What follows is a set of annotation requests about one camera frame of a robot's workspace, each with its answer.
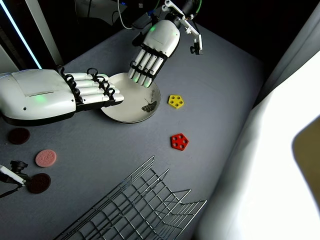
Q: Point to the white backdrop sheet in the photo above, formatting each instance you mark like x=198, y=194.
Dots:
x=262, y=150

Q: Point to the red pentagon block with holes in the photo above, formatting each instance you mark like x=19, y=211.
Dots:
x=179, y=142

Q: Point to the grey adapter box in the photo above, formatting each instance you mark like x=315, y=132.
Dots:
x=142, y=22

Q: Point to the pink round disc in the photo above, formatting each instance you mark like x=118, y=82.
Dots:
x=46, y=158

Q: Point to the white plate with leaf print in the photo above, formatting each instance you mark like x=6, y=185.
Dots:
x=132, y=107

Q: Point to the black curtain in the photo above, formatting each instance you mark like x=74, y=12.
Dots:
x=250, y=25

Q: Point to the bright LED light strip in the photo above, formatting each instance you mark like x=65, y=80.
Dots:
x=20, y=35

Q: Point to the yellow pentagon block with holes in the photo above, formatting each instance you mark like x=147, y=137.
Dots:
x=176, y=101

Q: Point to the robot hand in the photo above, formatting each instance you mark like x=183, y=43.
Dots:
x=37, y=95
x=162, y=37

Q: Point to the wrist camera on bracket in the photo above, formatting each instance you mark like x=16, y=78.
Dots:
x=17, y=166
x=197, y=50

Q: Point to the grey table cloth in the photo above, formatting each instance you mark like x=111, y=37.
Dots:
x=100, y=150

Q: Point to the white frame post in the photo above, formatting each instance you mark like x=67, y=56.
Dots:
x=44, y=32

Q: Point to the dark brown round disc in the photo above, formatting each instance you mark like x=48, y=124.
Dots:
x=40, y=183
x=18, y=136

